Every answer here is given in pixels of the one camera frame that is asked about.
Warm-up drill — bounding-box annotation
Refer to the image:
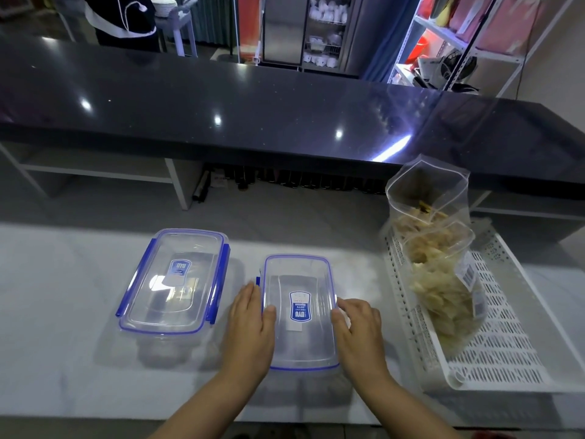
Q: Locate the person's right hand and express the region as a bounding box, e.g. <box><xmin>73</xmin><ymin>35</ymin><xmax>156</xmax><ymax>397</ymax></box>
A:
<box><xmin>330</xmin><ymin>298</ymin><xmax>392</xmax><ymax>385</ymax></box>

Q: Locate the person's left hand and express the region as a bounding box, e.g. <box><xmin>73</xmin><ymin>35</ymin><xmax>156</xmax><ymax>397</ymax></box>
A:
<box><xmin>219</xmin><ymin>282</ymin><xmax>277</xmax><ymax>385</ymax></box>

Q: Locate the clear blue-clipped plastic container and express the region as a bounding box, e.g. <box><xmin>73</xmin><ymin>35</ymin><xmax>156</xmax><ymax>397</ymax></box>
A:
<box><xmin>115</xmin><ymin>228</ymin><xmax>232</xmax><ymax>338</ymax></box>
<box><xmin>255</xmin><ymin>254</ymin><xmax>341</xmax><ymax>373</ymax></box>

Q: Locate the pile of pale food cubes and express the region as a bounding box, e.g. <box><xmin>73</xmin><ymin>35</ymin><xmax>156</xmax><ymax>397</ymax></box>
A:
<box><xmin>404</xmin><ymin>232</ymin><xmax>481</xmax><ymax>355</ymax></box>

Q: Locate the bag of pale round snacks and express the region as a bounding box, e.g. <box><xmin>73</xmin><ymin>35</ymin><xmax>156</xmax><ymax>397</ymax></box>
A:
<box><xmin>401</xmin><ymin>219</ymin><xmax>490</xmax><ymax>358</ymax></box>

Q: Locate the bag of yellow strip snacks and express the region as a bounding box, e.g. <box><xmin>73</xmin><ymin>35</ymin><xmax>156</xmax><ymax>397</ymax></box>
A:
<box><xmin>383</xmin><ymin>154</ymin><xmax>472</xmax><ymax>252</ymax></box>

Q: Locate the person's right forearm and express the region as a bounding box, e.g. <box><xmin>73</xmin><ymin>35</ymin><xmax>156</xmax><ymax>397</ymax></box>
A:
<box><xmin>361</xmin><ymin>369</ymin><xmax>463</xmax><ymax>439</ymax></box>

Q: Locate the person's left forearm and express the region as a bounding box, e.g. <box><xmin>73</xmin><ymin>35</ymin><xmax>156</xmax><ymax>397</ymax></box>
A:
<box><xmin>148</xmin><ymin>369</ymin><xmax>261</xmax><ymax>439</ymax></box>

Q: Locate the white perforated plastic basket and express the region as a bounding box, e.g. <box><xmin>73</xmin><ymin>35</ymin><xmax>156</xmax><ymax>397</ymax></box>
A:
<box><xmin>381</xmin><ymin>219</ymin><xmax>585</xmax><ymax>394</ymax></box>

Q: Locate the black cylindrical canister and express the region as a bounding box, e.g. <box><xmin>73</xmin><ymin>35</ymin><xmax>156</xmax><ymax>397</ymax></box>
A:
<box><xmin>191</xmin><ymin>171</ymin><xmax>211</xmax><ymax>202</ymax></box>

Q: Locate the black top bar counter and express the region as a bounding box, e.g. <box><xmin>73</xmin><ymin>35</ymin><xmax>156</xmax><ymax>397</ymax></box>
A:
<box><xmin>0</xmin><ymin>27</ymin><xmax>585</xmax><ymax>245</ymax></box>

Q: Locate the white small appliance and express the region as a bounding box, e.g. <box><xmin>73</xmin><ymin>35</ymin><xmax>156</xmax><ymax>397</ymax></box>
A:
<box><xmin>416</xmin><ymin>57</ymin><xmax>444</xmax><ymax>87</ymax></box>

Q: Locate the white flat mop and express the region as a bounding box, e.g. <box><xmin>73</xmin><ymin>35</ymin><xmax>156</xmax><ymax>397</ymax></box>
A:
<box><xmin>252</xmin><ymin>0</ymin><xmax>267</xmax><ymax>65</ymax></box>

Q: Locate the black small appliance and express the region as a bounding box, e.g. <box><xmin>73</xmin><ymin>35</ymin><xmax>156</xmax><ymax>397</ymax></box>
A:
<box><xmin>438</xmin><ymin>49</ymin><xmax>478</xmax><ymax>95</ymax></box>

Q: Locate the red bucket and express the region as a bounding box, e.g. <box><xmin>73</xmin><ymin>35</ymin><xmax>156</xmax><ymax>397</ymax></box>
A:
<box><xmin>404</xmin><ymin>36</ymin><xmax>430</xmax><ymax>65</ymax></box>

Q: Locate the blue curtain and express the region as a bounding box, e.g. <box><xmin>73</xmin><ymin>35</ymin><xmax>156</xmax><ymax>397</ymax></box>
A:
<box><xmin>361</xmin><ymin>0</ymin><xmax>424</xmax><ymax>83</ymax></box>

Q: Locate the white metal shelf rack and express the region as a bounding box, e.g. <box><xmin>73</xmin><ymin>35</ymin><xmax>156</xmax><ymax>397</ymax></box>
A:
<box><xmin>387</xmin><ymin>0</ymin><xmax>579</xmax><ymax>99</ymax></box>

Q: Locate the red standing banner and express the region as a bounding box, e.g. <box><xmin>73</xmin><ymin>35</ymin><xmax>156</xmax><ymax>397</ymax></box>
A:
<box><xmin>236</xmin><ymin>0</ymin><xmax>264</xmax><ymax>65</ymax></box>

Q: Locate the stainless steel dish cabinet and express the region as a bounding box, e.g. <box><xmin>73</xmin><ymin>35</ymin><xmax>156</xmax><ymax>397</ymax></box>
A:
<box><xmin>260</xmin><ymin>0</ymin><xmax>366</xmax><ymax>78</ymax></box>

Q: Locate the teal skirted table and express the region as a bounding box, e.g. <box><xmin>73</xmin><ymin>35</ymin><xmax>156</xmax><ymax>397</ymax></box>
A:
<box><xmin>182</xmin><ymin>0</ymin><xmax>238</xmax><ymax>49</ymax></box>

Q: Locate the group of white dishes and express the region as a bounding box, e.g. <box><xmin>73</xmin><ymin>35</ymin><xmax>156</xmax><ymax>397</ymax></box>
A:
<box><xmin>303</xmin><ymin>0</ymin><xmax>350</xmax><ymax>71</ymax></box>

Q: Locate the pale plastic serving cart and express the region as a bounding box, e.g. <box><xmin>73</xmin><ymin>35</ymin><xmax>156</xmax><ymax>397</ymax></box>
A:
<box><xmin>153</xmin><ymin>0</ymin><xmax>200</xmax><ymax>58</ymax></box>

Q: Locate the narrow pink gift bag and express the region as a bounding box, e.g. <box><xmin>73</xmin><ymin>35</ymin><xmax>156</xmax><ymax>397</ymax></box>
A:
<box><xmin>447</xmin><ymin>0</ymin><xmax>485</xmax><ymax>41</ymax></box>

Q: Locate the wide pink gift bag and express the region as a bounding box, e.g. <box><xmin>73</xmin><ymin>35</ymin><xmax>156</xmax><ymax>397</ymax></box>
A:
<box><xmin>475</xmin><ymin>0</ymin><xmax>545</xmax><ymax>55</ymax></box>

